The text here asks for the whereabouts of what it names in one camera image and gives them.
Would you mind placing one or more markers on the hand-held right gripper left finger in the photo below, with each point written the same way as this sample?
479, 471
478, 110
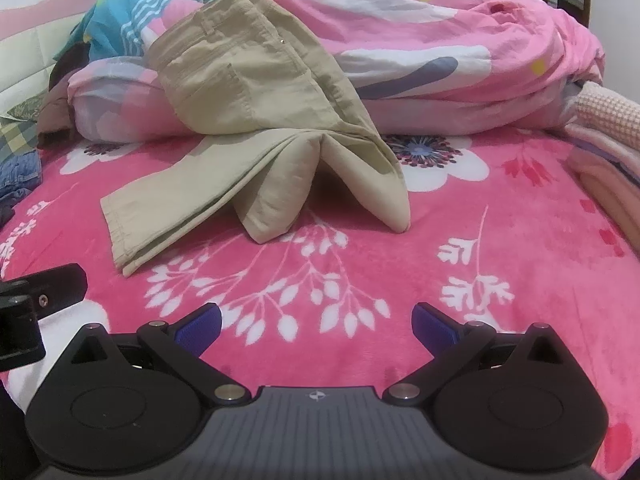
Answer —
200, 330

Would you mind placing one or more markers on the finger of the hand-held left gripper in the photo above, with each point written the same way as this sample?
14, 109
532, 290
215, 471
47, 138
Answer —
60, 287

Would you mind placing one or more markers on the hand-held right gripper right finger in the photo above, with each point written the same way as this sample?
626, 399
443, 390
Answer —
430, 330

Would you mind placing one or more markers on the beige pants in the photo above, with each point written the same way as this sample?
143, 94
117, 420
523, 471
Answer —
225, 85

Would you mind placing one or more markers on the stack of folded clothes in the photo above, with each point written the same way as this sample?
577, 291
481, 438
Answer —
610, 185

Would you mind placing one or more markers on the pink floral fleece blanket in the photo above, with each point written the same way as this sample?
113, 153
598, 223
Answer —
500, 285

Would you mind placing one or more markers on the blue jeans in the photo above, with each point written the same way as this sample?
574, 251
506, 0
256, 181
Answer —
17, 172

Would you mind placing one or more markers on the plaid pillow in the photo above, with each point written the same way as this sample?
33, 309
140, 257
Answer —
17, 140

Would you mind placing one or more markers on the green leaf-print pillow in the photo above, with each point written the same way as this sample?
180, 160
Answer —
30, 106

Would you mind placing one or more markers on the brown jacket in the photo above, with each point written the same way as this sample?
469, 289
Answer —
60, 100

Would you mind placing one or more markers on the padded white bed headboard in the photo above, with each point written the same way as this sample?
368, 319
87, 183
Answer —
30, 50

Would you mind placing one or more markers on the pink floral quilt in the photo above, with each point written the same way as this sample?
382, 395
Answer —
425, 35

